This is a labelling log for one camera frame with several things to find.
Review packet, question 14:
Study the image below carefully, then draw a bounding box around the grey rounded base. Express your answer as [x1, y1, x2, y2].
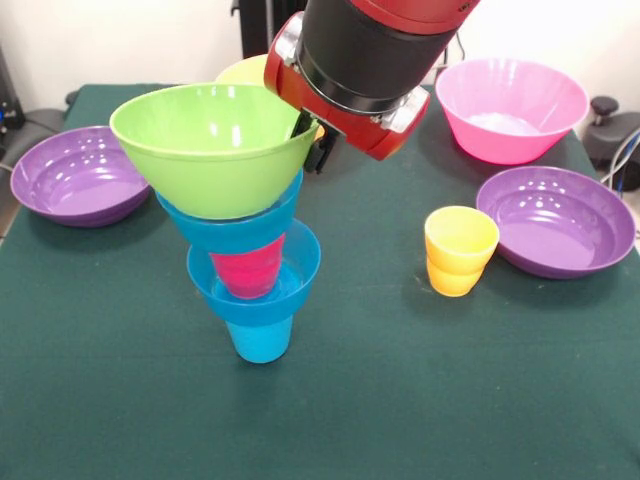
[19, 107, 69, 146]

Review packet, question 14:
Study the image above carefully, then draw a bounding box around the red plastic cup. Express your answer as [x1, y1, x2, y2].
[208, 232, 287, 301]

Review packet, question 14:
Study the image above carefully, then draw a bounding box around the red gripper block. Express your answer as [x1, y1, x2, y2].
[263, 10, 431, 175]

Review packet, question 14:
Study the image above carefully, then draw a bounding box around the green plastic bowl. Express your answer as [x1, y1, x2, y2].
[108, 83, 321, 220]

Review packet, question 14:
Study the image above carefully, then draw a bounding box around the orange plastic bowl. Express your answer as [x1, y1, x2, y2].
[214, 53, 327, 142]

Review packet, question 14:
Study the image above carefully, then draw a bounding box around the dark green tablecloth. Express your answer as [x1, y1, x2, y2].
[0, 82, 640, 480]

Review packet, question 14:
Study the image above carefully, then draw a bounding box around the purple plastic bowl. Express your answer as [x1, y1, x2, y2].
[475, 165, 637, 280]
[9, 125, 152, 229]

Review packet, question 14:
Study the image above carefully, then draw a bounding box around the black clamp with knob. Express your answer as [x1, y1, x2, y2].
[582, 95, 640, 169]

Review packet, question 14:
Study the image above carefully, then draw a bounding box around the bundle of light cables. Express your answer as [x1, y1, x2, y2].
[599, 127, 640, 194]

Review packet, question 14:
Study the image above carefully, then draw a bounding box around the black equipment box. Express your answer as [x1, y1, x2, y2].
[0, 44, 26, 156]

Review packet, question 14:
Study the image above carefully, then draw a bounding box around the pink plastic bowl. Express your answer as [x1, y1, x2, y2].
[434, 56, 591, 166]

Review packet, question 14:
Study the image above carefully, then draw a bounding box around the yellow plastic cup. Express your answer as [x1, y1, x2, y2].
[424, 205, 501, 298]

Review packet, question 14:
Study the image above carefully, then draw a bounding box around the black hanging cable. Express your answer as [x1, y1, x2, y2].
[449, 27, 467, 69]

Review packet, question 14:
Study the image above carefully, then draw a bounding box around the blue plastic cup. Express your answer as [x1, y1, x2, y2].
[224, 314, 294, 364]

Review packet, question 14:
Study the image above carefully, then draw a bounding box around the small blue plastic bowl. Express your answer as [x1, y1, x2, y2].
[187, 218, 322, 326]
[155, 169, 305, 259]

